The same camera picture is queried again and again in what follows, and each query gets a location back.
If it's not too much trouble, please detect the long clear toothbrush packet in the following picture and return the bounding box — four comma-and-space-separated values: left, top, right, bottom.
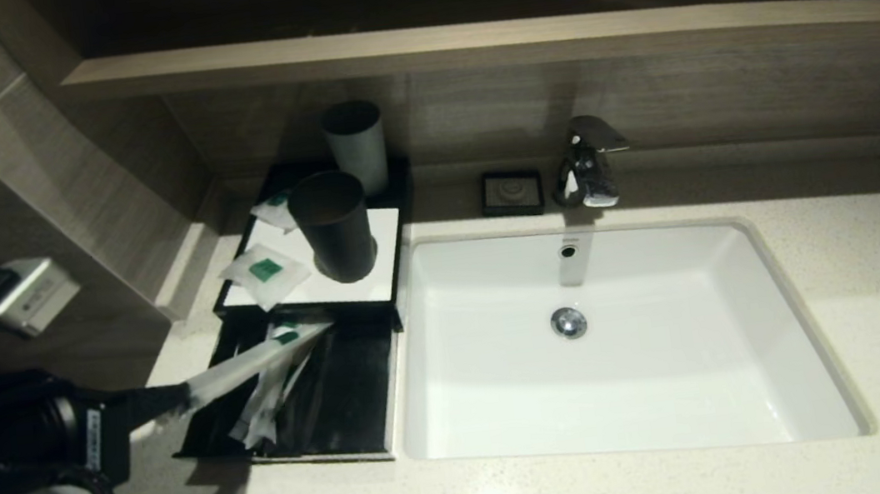
176, 319, 343, 412

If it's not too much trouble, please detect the green-band toothbrush packet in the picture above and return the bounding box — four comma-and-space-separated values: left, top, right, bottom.
215, 318, 322, 452

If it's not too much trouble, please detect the large square green-label sachet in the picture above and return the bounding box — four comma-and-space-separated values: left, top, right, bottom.
217, 237, 317, 317

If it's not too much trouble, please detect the black amenity tray box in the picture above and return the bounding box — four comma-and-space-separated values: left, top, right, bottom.
157, 290, 418, 488

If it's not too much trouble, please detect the comb packet with green label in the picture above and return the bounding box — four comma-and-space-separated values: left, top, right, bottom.
280, 342, 329, 405

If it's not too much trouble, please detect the small green-label sachet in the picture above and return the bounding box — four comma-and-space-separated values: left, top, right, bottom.
250, 191, 301, 238

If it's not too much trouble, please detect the white ribbed tray insert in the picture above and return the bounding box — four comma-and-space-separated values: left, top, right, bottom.
215, 200, 411, 322

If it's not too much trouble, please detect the black cup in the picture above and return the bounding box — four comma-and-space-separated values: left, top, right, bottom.
285, 166, 383, 290

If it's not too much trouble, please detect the grey cup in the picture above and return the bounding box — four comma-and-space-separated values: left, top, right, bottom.
320, 99, 393, 202

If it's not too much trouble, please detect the black square soap dish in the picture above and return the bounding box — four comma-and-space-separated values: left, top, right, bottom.
478, 167, 547, 222

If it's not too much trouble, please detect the chrome drain stopper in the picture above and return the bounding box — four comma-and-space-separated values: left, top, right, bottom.
548, 305, 590, 343

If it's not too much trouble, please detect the chrome faucet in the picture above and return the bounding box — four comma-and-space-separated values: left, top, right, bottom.
544, 112, 637, 214

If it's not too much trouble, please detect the white sink basin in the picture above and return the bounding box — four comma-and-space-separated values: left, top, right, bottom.
379, 185, 877, 491

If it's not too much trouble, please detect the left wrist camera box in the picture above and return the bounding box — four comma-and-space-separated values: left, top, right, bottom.
0, 252, 87, 341

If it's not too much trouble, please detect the wooden wall shelf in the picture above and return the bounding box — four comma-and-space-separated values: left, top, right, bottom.
63, 0, 880, 133

